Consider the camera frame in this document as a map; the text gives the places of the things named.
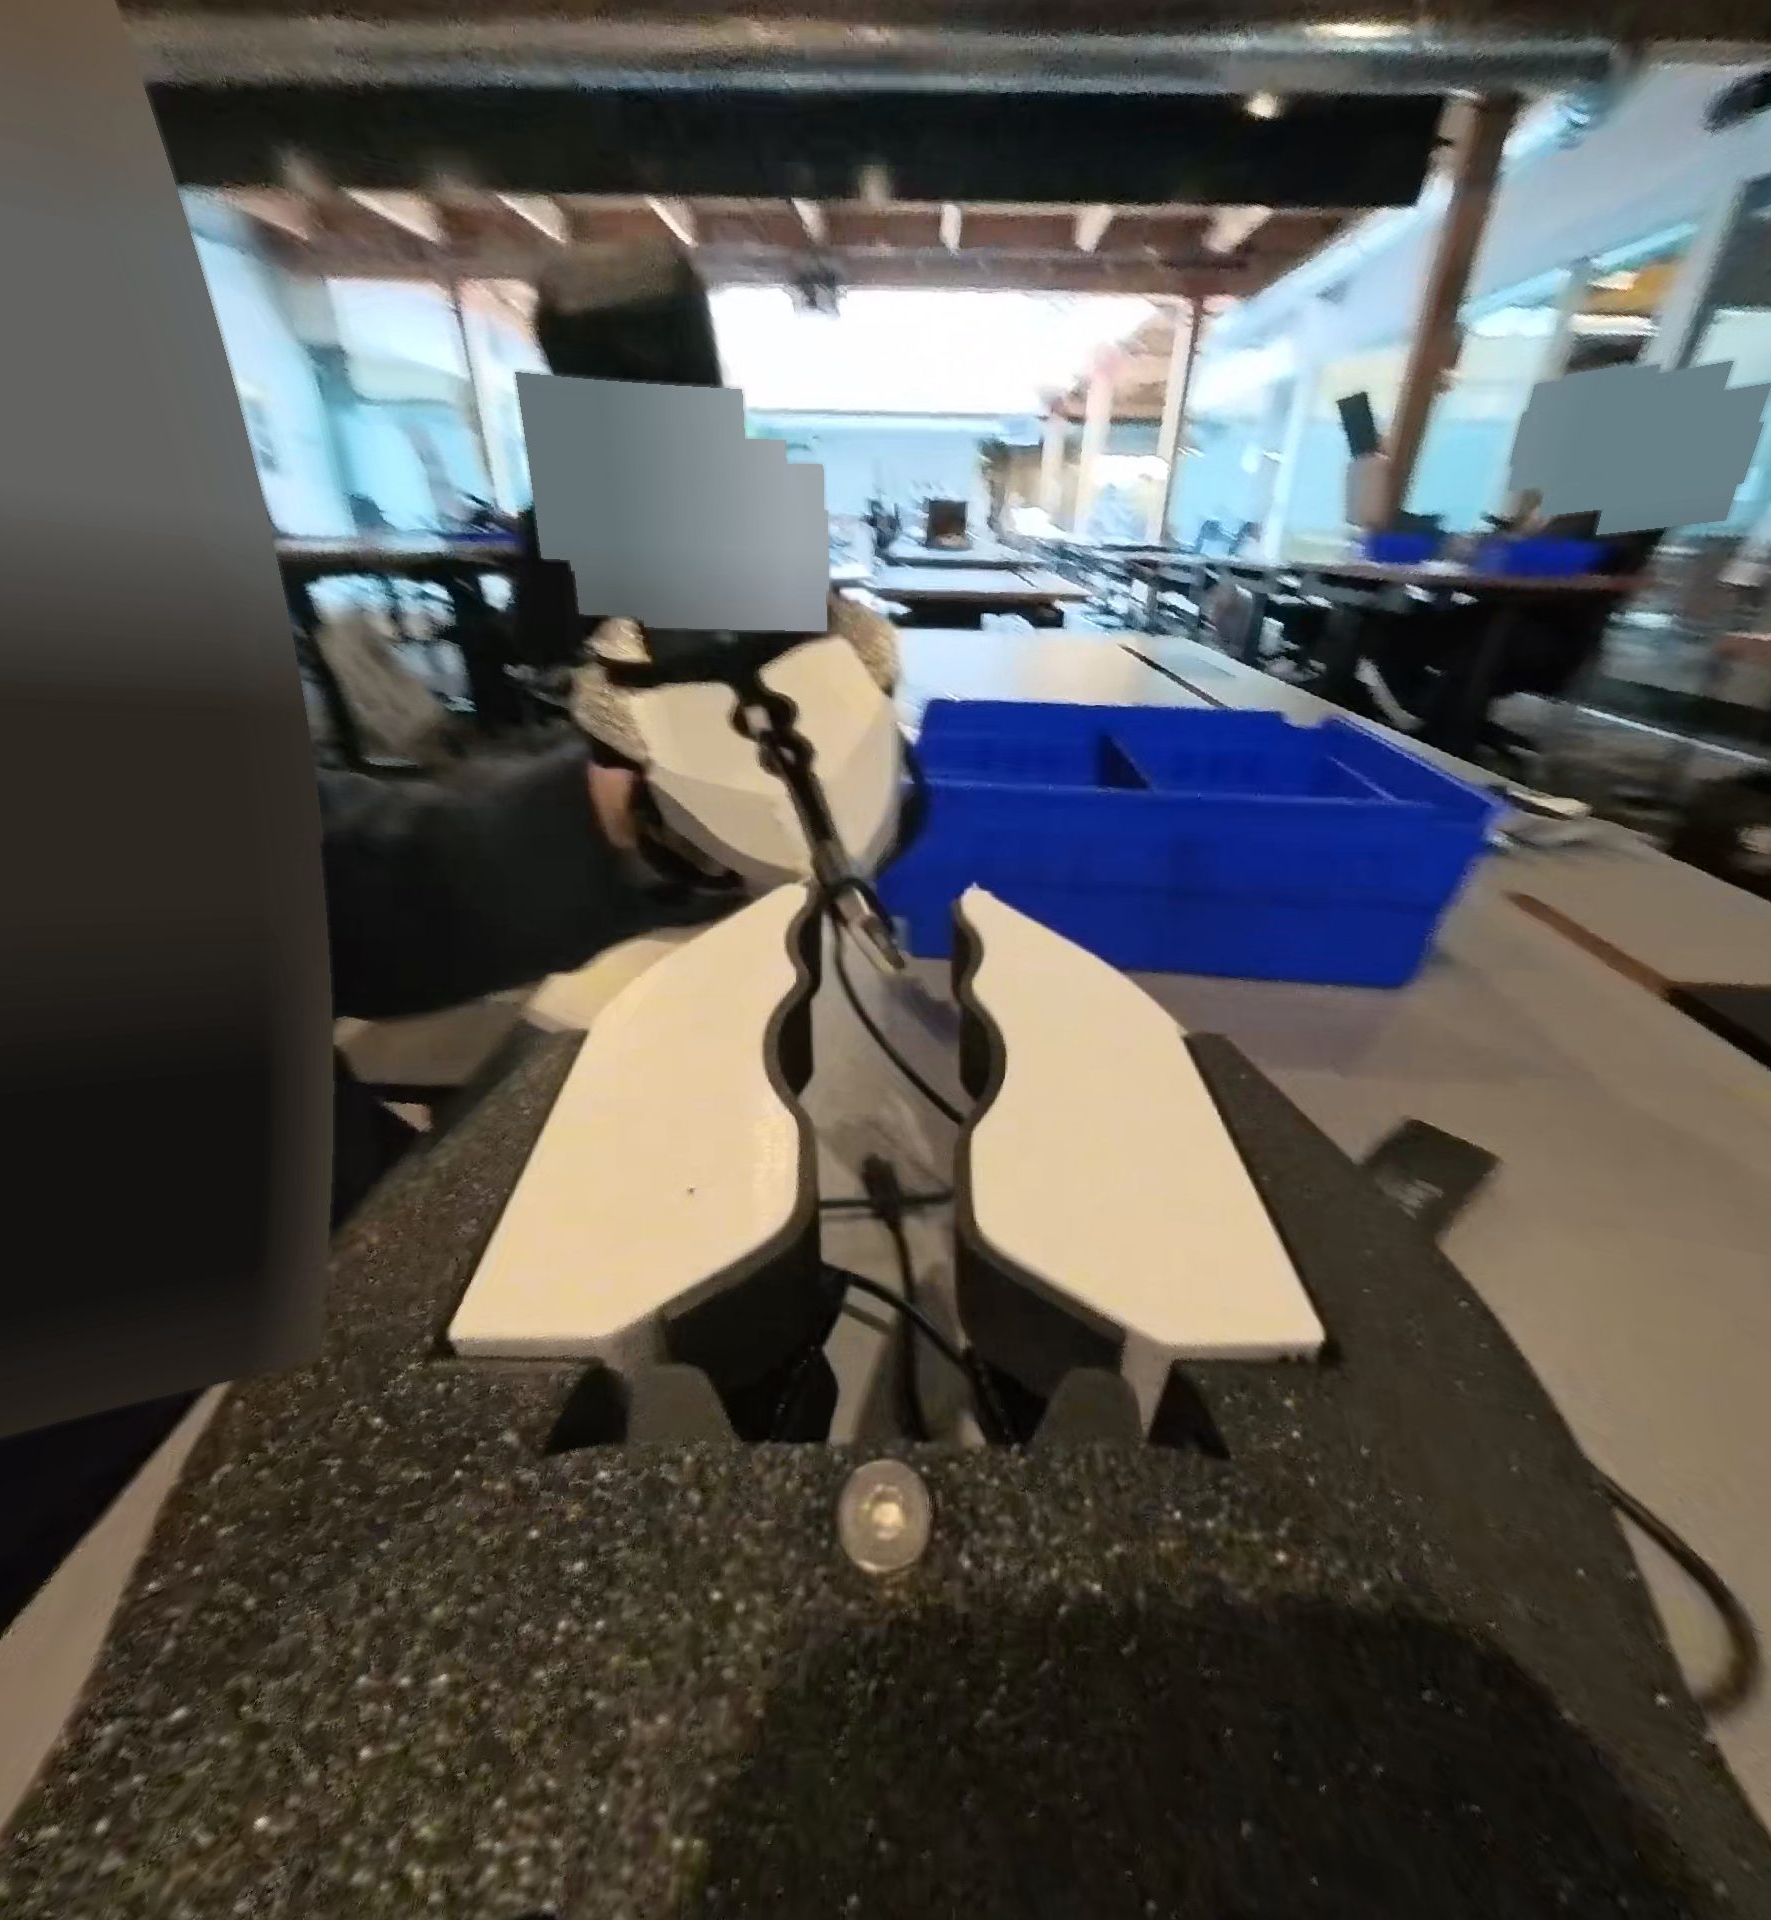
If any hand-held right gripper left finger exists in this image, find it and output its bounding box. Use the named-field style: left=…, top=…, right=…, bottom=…
left=447, top=881, right=845, bottom=1405

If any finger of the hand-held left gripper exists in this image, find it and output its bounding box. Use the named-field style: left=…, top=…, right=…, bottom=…
left=750, top=635, right=914, bottom=888
left=630, top=668, right=834, bottom=890

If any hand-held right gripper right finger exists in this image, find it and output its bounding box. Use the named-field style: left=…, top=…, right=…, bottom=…
left=953, top=887, right=1327, bottom=1419

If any black hub cable with strap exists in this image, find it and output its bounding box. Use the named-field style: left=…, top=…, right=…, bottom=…
left=821, top=1154, right=1045, bottom=1450

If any blue plastic bin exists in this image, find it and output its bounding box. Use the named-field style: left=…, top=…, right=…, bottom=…
left=872, top=695, right=1510, bottom=992

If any person's left forearm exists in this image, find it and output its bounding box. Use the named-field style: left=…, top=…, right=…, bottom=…
left=317, top=732, right=646, bottom=1022

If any person's left hand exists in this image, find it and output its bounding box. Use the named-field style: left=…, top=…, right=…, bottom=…
left=585, top=743, right=655, bottom=863

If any black hanging panel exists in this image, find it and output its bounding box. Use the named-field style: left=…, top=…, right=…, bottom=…
left=151, top=82, right=1448, bottom=212

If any row of office desks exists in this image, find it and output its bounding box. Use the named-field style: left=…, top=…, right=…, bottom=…
left=823, top=497, right=1125, bottom=634

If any small black device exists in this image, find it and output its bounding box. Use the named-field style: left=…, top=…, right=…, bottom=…
left=1368, top=1115, right=1505, bottom=1221

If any long office desk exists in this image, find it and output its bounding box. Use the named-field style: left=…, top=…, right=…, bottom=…
left=1281, top=556, right=1652, bottom=754

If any wooden column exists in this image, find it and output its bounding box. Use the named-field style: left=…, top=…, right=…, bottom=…
left=1388, top=91, right=1519, bottom=518

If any slim silver air duct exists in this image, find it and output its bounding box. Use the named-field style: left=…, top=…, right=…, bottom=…
left=120, top=0, right=1621, bottom=92

